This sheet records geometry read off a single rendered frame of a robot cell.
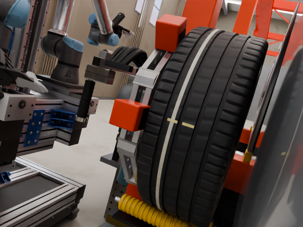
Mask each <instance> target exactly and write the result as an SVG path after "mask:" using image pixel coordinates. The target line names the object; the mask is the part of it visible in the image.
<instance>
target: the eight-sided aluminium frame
mask: <svg viewBox="0 0 303 227"><path fill-rule="evenodd" d="M172 54H173V53H172V52H167V51H164V50H160V49H156V48H155V50H154V51H153V52H152V54H151V55H150V56H149V58H148V59H147V60H146V62H145V63H144V64H143V66H142V67H140V68H139V70H138V72H137V73H136V77H135V79H134V81H133V88H132V91H131V95H130V98H129V99H130V100H133V101H136V102H139V103H140V99H141V96H142V91H143V90H144V91H145V94H144V98H143V101H142V104H146V105H149V106H150V105H151V102H152V100H153V96H154V94H155V92H156V88H157V86H158V83H159V82H160V78H161V76H162V74H163V72H164V69H165V68H166V66H167V64H168V62H169V59H170V58H171V56H172ZM164 55H165V56H164ZM162 58H163V59H162ZM155 67H156V68H155ZM154 69H155V70H154ZM142 133H143V130H140V131H135V132H134V134H133V136H132V135H131V131H128V130H125V129H121V132H120V136H119V137H118V144H117V152H118V153H119V158H120V161H121V165H122V169H123V172H124V179H125V180H126V182H127V183H130V184H132V185H134V186H137V164H138V154H139V148H140V143H141V140H142Z"/></svg>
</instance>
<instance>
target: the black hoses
mask: <svg viewBox="0 0 303 227"><path fill-rule="evenodd" d="M146 60H147V53H146V51H145V50H141V49H139V48H138V47H137V46H131V47H129V46H120V47H118V48H117V49H116V50H115V51H114V52H113V54H112V55H111V56H110V58H109V60H108V59H106V61H105V66H109V67H113V68H116V69H120V70H123V71H126V72H130V73H132V71H133V67H132V66H129V65H128V64H130V63H131V62H132V61H133V62H134V63H135V65H136V66H137V67H138V68H140V67H142V66H143V64H144V63H145V62H146ZM138 68H137V70H136V73H137V72H138V70H139V69H138Z"/></svg>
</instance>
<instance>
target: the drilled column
mask: <svg viewBox="0 0 303 227"><path fill-rule="evenodd" d="M119 170H120V169H118V168H117V170H116V173H115V177H114V181H113V185H112V188H111V192H110V196H109V199H108V203H107V207H106V211H105V214H104V218H107V214H108V213H109V212H110V211H112V210H113V209H115V208H116V207H118V204H119V203H118V202H116V201H115V198H116V197H119V198H121V197H122V196H123V195H124V194H125V193H126V190H127V186H124V185H121V184H120V183H118V181H117V177H118V174H119Z"/></svg>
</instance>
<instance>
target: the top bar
mask: <svg viewBox="0 0 303 227"><path fill-rule="evenodd" d="M105 61H106V60H105V59H103V58H100V57H96V56H94V58H93V62H92V65H95V66H98V67H101V68H108V69H112V70H114V71H117V72H121V73H125V74H129V75H133V76H136V70H137V69H135V68H133V71H132V73H130V72H126V71H123V70H120V69H116V68H113V67H109V66H105Z"/></svg>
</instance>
